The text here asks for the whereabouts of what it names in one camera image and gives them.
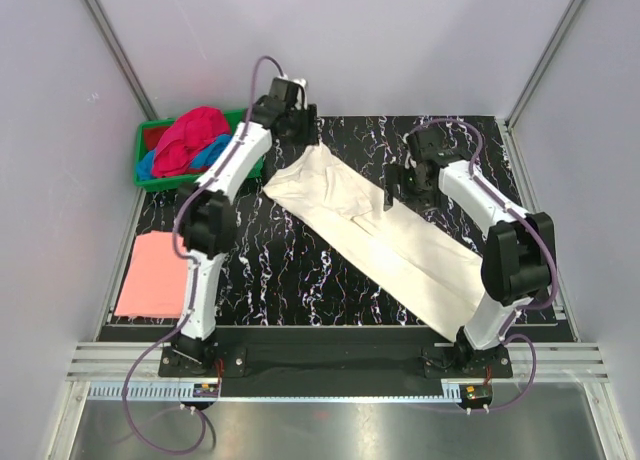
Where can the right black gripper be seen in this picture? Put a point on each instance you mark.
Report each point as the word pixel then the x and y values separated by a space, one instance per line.
pixel 395 174

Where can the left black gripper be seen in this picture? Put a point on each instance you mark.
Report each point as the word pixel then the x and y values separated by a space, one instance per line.
pixel 308 135

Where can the cream white t shirt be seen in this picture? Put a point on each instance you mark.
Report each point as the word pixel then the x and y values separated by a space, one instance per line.
pixel 424 269

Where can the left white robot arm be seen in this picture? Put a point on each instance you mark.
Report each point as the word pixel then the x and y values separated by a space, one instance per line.
pixel 205 227

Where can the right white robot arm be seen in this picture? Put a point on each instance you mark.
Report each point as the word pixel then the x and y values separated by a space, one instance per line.
pixel 518 259

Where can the green plastic bin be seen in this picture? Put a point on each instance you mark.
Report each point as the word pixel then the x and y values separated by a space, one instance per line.
pixel 150 180

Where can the blue t shirt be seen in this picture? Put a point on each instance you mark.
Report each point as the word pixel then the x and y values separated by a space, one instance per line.
pixel 200 163

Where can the magenta pink t shirt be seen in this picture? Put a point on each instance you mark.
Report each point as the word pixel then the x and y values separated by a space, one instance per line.
pixel 185 139

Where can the dark red t shirt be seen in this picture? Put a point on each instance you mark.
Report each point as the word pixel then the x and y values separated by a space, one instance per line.
pixel 151 136

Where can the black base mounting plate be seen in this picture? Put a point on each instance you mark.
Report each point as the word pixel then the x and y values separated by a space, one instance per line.
pixel 325 363

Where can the folded pink t shirt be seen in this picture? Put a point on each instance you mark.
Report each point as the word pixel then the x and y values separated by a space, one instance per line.
pixel 155 283

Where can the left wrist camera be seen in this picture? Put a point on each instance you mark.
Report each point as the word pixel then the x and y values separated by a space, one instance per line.
pixel 290 93

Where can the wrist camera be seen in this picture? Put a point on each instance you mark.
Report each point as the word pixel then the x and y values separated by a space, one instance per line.
pixel 290 93
pixel 428 146

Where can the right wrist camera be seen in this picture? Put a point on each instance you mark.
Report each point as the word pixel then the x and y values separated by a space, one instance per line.
pixel 428 146

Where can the grey slotted cable duct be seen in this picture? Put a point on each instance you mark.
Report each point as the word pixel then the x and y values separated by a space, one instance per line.
pixel 199 392

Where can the left aluminium frame post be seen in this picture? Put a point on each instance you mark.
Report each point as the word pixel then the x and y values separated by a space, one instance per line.
pixel 108 34

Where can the aluminium frame post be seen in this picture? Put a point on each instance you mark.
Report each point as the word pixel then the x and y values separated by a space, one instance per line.
pixel 551 49
pixel 108 34

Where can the right aluminium frame post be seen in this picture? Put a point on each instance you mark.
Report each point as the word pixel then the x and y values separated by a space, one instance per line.
pixel 551 49

